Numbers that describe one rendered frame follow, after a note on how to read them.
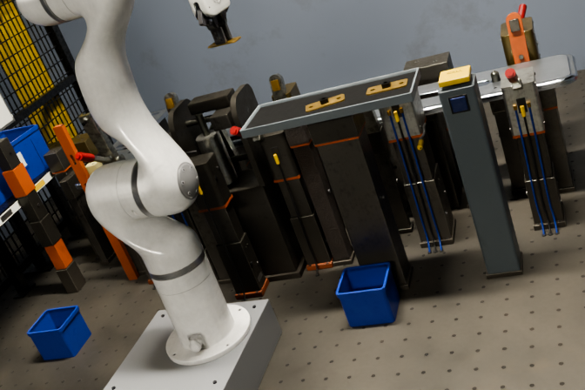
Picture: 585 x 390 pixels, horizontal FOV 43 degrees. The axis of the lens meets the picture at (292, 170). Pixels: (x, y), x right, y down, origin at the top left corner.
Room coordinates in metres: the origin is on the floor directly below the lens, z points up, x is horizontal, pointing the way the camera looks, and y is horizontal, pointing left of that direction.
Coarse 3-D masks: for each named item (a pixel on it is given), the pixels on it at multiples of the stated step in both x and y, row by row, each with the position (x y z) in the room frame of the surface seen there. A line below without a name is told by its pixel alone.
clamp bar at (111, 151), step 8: (88, 112) 1.92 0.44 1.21; (80, 120) 1.90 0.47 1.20; (88, 120) 1.89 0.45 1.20; (88, 128) 1.90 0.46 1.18; (96, 128) 1.89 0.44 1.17; (96, 136) 1.90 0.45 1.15; (104, 136) 1.91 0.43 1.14; (96, 144) 1.91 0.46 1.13; (104, 144) 1.90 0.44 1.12; (104, 152) 1.91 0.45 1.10; (112, 152) 1.90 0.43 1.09
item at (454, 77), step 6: (468, 66) 1.37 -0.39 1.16; (444, 72) 1.39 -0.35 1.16; (450, 72) 1.38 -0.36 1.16; (456, 72) 1.36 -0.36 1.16; (462, 72) 1.35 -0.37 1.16; (468, 72) 1.34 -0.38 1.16; (444, 78) 1.36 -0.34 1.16; (450, 78) 1.34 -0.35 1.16; (456, 78) 1.34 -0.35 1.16; (462, 78) 1.33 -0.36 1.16; (468, 78) 1.33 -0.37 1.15; (444, 84) 1.34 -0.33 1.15; (450, 84) 1.34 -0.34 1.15; (456, 84) 1.35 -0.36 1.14
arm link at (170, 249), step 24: (120, 168) 1.37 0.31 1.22; (96, 192) 1.36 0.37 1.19; (120, 192) 1.33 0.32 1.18; (96, 216) 1.37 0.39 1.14; (120, 216) 1.35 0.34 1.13; (144, 216) 1.33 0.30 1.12; (144, 240) 1.34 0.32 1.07; (168, 240) 1.34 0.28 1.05; (192, 240) 1.35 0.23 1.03; (168, 264) 1.32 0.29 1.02; (192, 264) 1.33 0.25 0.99
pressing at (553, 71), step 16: (512, 64) 1.72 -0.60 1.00; (528, 64) 1.68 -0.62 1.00; (544, 64) 1.64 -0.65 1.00; (560, 64) 1.61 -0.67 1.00; (480, 80) 1.69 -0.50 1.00; (544, 80) 1.55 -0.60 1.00; (560, 80) 1.52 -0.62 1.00; (496, 96) 1.57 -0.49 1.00; (432, 112) 1.63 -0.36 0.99; (240, 144) 1.88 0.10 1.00
